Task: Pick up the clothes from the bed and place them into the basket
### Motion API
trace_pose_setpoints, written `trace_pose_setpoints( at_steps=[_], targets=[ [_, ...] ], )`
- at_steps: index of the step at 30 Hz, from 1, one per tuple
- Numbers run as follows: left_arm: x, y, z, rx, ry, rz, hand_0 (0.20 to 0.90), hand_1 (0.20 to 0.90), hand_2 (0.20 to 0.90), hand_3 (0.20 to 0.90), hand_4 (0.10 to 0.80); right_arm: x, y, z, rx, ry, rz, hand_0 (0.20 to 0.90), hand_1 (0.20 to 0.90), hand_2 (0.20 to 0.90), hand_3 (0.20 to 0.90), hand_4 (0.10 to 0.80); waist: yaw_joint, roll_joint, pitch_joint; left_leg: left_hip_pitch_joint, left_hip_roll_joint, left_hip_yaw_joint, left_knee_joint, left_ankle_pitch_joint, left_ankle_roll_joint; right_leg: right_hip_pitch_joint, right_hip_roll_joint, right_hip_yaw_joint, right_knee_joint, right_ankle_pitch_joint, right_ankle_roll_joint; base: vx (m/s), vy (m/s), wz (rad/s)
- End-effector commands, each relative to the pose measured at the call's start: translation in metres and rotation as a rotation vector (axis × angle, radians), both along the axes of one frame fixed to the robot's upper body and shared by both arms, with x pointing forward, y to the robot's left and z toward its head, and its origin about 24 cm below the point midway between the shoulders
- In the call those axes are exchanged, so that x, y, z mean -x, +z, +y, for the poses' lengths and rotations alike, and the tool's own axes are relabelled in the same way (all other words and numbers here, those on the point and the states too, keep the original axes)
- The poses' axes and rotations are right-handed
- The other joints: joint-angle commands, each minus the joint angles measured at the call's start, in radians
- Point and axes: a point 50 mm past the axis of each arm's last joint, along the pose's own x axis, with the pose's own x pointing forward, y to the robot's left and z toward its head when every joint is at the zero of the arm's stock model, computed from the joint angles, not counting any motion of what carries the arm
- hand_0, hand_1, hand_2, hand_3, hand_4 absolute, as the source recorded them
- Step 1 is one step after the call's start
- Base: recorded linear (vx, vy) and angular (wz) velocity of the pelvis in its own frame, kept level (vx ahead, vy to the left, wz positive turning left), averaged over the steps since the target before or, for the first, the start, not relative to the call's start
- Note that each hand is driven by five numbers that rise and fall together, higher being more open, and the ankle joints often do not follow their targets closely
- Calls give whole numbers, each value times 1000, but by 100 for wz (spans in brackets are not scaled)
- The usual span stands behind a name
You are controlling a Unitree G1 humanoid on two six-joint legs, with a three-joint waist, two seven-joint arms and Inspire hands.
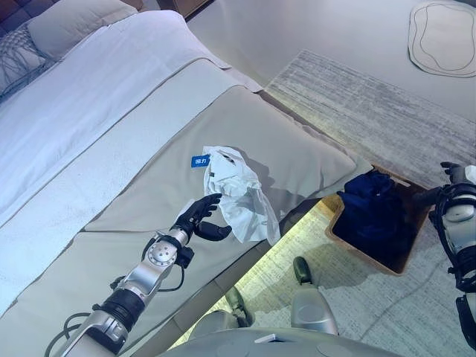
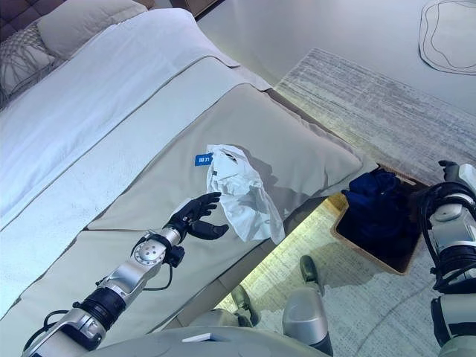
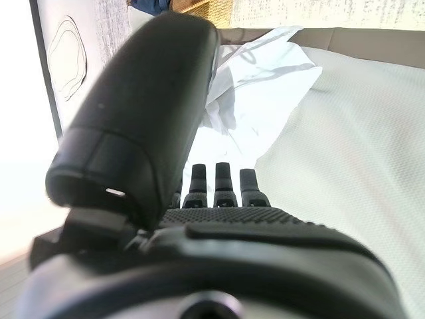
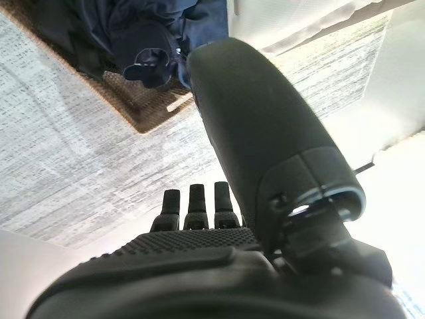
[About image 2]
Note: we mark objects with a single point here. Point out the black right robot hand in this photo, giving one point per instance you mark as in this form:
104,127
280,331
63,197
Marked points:
463,178

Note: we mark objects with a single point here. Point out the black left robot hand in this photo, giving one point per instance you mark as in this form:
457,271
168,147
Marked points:
189,217

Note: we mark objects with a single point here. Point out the white garment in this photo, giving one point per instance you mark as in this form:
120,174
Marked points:
241,197

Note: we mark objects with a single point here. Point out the blue hang tag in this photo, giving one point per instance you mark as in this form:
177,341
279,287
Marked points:
203,159

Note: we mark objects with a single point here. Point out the navy blue garment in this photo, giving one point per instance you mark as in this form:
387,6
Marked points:
375,208

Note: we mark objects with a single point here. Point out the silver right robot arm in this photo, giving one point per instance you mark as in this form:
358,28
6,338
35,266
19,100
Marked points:
453,230

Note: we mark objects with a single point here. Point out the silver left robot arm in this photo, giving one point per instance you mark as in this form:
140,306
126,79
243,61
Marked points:
122,279

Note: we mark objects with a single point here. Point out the bed with beige cover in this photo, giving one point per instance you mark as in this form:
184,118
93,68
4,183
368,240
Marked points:
148,193

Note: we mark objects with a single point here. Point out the wooden laundry basket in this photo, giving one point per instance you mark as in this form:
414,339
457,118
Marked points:
372,256

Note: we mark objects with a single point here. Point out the silver left robot leg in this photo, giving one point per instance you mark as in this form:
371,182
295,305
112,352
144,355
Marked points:
219,320

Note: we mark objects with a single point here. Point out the silver robot leg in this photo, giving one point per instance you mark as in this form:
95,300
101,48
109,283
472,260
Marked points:
305,320
219,320

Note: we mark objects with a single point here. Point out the grey robot torso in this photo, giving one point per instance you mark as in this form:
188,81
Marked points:
186,344

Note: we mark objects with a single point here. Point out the dark right robot foot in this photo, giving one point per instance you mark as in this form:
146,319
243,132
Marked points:
310,273

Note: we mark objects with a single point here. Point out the grey striped area rug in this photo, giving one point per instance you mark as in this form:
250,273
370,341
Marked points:
353,93

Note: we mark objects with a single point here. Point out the small oval beige rug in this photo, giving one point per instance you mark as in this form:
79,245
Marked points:
450,37

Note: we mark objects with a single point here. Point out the silver right robot leg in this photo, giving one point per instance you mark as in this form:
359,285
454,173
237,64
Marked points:
305,320

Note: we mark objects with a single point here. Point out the white duvet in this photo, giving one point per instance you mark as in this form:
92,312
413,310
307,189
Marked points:
111,74

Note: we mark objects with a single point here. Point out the beige pillow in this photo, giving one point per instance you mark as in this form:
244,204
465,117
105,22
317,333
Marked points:
85,26

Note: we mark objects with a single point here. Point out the grey patterned cushion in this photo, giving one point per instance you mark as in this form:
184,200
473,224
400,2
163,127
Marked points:
22,63

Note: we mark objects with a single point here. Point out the brown tufted headboard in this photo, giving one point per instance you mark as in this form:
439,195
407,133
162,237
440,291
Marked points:
15,15

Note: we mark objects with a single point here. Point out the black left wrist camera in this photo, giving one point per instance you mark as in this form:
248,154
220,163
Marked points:
177,256

